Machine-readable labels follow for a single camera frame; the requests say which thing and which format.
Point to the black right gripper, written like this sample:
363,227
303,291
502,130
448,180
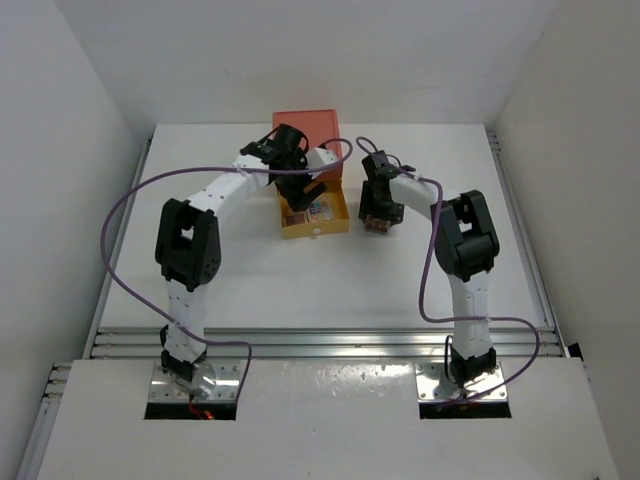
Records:
395,214

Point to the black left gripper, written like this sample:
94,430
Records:
295,197

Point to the small colourful palette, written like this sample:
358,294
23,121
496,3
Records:
376,226

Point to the orange drawer organizer box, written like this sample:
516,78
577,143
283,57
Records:
318,125

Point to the yellow drawer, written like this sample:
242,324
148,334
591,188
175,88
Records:
339,224

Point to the square colourful eyeshadow palette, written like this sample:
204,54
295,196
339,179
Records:
319,211

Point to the small square copper palette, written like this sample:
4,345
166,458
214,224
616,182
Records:
296,218

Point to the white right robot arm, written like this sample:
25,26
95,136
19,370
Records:
463,242

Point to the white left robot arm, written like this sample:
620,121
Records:
188,247

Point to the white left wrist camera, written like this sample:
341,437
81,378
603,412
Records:
320,160

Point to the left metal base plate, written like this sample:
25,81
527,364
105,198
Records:
217,382

